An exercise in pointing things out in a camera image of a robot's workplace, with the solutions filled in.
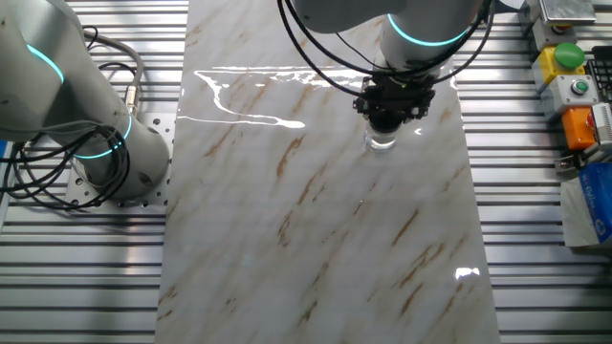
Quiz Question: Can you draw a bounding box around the clear glass jar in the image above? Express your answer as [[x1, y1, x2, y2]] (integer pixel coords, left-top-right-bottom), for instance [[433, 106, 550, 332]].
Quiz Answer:
[[363, 126, 400, 153]]

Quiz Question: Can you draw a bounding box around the grey box small green button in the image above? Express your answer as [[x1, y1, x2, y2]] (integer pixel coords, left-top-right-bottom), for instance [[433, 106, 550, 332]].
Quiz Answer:
[[539, 74, 600, 123]]

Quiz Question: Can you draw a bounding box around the silver perforated mounting plate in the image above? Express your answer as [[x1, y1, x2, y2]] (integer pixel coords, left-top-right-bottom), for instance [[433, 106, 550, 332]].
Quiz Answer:
[[64, 112, 176, 209]]

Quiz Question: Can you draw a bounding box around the grey box with red button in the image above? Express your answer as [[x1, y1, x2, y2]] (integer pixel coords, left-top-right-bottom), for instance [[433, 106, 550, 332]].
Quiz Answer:
[[531, 18, 578, 52]]

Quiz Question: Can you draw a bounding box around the black cable bundle at base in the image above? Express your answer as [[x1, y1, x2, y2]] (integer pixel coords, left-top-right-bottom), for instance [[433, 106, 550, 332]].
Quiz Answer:
[[0, 124, 131, 211]]

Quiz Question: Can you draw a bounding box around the blue white plastic packet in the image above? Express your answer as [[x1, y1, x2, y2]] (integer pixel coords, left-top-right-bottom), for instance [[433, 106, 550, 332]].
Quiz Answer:
[[559, 161, 612, 249]]

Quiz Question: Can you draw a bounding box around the orange box with red button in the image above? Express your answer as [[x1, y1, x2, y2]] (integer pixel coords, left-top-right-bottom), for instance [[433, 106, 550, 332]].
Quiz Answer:
[[561, 105, 598, 152]]

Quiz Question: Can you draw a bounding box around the black keyboard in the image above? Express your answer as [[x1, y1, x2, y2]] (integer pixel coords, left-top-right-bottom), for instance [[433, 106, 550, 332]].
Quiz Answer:
[[585, 45, 612, 104]]

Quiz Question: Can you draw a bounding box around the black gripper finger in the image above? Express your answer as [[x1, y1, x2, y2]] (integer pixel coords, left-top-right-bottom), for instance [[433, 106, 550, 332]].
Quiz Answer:
[[405, 90, 437, 123], [353, 90, 382, 126]]

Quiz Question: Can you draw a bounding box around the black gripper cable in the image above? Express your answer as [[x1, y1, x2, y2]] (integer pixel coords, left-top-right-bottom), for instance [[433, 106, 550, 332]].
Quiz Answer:
[[284, 0, 494, 78], [275, 0, 365, 97]]

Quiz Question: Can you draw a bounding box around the thin black cable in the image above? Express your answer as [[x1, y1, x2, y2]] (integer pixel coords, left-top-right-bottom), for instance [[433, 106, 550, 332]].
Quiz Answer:
[[77, 24, 144, 90]]

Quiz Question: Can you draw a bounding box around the white marble pattern sheet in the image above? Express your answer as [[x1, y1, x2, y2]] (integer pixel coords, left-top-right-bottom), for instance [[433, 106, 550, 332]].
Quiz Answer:
[[153, 0, 502, 344]]

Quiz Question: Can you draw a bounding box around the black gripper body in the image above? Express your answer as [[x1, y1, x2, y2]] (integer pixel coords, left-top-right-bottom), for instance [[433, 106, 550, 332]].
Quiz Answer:
[[365, 75, 435, 118]]

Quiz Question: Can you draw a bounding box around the silver metal box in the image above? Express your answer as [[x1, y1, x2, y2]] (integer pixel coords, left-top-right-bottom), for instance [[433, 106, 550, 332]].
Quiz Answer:
[[538, 0, 598, 26]]

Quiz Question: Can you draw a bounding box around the white vented device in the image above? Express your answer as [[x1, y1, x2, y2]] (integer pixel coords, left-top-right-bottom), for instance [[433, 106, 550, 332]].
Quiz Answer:
[[590, 102, 612, 154]]

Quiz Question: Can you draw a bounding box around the yellow box green mushroom button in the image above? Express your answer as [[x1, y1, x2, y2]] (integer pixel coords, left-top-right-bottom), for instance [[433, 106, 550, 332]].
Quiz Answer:
[[532, 41, 587, 95]]

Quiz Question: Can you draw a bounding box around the small metal bracket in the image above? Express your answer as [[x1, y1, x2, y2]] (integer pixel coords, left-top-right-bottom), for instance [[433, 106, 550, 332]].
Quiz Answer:
[[554, 142, 603, 173]]

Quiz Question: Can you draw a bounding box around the grey cable with metal plug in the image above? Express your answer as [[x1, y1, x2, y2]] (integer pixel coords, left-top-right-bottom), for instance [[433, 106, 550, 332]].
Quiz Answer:
[[78, 31, 145, 118]]

